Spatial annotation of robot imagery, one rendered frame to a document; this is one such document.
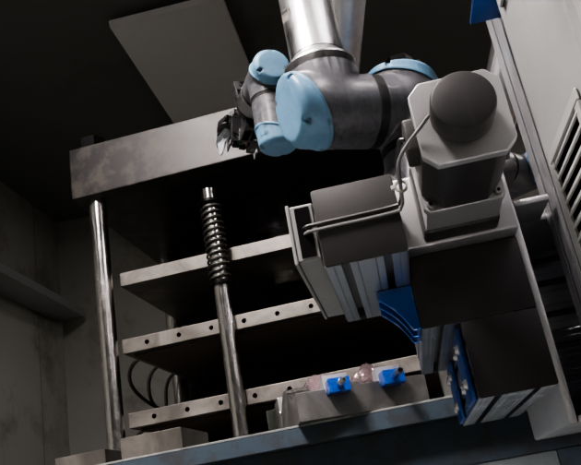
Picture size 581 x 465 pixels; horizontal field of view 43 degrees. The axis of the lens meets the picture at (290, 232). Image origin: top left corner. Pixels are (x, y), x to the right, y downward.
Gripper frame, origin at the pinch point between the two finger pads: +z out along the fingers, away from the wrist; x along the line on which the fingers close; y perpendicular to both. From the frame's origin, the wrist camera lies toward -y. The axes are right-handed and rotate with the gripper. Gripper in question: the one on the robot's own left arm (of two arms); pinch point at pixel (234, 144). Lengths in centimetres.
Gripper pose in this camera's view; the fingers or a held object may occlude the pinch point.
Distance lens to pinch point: 175.1
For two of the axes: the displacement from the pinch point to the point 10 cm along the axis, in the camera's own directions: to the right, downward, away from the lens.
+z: -2.7, 3.9, 8.8
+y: 0.3, 9.2, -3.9
